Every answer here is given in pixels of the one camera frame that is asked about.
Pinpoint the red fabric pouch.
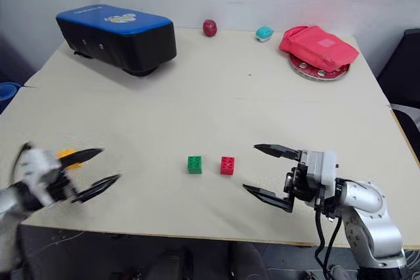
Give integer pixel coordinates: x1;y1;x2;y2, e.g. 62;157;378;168
278;24;360;73

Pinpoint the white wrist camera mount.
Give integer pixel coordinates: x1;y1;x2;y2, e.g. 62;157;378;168
12;143;64;206
299;150;339;188

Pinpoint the round silver and red plate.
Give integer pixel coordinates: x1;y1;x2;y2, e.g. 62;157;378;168
289;52;351;82

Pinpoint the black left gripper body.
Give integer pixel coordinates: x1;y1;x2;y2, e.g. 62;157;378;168
45;164;79;203

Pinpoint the green toy brick cube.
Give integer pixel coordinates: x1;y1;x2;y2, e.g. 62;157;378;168
186;155;203;175

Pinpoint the yellow toy brick cube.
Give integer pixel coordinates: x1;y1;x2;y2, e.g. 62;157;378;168
56;148;85;171

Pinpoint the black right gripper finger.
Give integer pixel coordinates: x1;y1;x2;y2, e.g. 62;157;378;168
253;144;302;163
242;184;295;214

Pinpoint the blue and black padded case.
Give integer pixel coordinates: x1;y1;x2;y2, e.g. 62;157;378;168
55;4;179;78

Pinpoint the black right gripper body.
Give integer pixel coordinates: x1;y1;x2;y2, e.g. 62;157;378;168
283;161;336;211

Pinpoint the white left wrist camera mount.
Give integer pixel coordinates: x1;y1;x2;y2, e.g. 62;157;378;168
12;143;64;206

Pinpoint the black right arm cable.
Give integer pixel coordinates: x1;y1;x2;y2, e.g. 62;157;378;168
313;191;346;280

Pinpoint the small teal and white gadget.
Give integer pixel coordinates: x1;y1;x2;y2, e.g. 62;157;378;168
255;26;275;43

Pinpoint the black chair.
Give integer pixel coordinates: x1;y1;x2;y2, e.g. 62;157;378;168
376;28;420;110

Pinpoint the blue round container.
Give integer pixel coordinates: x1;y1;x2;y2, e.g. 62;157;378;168
0;81;22;114

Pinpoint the red toy brick cube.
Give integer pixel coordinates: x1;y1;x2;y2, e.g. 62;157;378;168
220;156;236;176

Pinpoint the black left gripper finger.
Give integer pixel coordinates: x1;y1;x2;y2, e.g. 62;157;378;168
70;174;122;205
60;148;105;170

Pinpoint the dark red round fruit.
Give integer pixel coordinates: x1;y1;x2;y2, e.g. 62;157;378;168
201;18;219;38

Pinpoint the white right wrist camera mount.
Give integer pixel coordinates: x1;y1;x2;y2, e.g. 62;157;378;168
299;150;339;188

